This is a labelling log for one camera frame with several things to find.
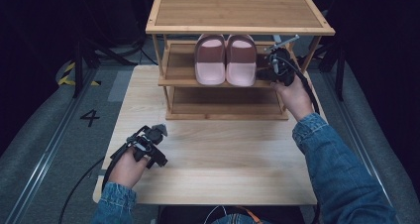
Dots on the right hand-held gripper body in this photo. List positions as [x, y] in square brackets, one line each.
[280, 63]

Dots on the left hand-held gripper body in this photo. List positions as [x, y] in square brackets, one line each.
[148, 138]

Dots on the pink slipper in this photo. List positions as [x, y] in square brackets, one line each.
[241, 72]
[209, 70]

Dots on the wooden three-tier shoe rack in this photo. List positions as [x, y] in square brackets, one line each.
[237, 12]

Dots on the person's left hand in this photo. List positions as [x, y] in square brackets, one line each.
[127, 171]

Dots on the person's right hand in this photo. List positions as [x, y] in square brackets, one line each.
[294, 98]

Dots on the black metal stand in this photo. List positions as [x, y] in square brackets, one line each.
[79, 68]
[340, 68]

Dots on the grey tape patch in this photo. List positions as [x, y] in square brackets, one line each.
[119, 86]

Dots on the yellow black striped tape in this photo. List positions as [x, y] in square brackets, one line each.
[67, 80]

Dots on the metal floor rail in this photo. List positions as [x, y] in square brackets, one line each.
[49, 148]

